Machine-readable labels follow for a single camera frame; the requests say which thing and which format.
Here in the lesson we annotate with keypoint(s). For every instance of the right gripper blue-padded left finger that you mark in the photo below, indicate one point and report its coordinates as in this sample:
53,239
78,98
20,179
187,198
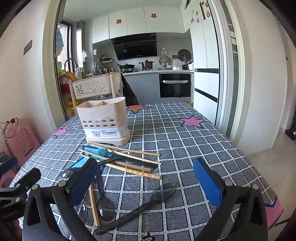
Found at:
72,191

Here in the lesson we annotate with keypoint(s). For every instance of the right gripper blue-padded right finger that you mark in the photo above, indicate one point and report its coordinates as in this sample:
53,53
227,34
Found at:
214,186

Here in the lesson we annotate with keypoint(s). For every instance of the bamboo chopstick patterned end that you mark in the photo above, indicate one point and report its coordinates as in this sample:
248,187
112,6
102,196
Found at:
131,171

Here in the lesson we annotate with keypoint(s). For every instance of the black kitchen faucet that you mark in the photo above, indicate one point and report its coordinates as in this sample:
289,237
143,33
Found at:
71,65

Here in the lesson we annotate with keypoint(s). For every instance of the white upper kitchen cabinets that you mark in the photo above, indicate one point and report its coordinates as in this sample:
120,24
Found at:
151,19

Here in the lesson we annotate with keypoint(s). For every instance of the pink plastic stool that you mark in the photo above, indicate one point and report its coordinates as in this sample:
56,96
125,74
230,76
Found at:
20,140

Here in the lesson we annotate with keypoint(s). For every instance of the beige plastic utensil holder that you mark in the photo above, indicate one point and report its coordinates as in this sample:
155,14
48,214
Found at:
105,121

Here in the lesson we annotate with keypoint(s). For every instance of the grey checkered tablecloth with stars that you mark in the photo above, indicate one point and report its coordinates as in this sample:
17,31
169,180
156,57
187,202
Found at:
180,135

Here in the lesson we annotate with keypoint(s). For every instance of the cardboard box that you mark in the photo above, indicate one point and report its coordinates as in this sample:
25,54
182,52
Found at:
190,103

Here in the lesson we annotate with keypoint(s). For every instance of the black garbage bag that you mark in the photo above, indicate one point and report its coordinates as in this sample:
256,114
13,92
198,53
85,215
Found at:
130,97

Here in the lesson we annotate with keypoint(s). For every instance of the beige perforated storage cart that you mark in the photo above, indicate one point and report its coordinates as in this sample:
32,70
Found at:
104,84

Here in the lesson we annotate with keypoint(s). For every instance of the black built-in oven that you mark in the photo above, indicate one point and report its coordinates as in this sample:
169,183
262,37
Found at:
175,85

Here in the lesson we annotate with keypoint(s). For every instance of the black wok on stove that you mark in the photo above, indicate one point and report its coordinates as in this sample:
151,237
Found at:
127,68

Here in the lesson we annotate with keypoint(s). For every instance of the copper cooking pot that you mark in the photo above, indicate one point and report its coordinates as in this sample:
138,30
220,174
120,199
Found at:
147,65

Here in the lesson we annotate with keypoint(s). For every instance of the black range hood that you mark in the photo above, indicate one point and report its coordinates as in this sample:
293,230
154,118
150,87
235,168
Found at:
135,46

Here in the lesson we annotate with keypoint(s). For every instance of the white refrigerator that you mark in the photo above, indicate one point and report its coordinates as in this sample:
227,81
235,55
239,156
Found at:
197,18

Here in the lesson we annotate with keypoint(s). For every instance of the grey wall switch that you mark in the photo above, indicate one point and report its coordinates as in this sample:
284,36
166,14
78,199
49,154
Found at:
27,47

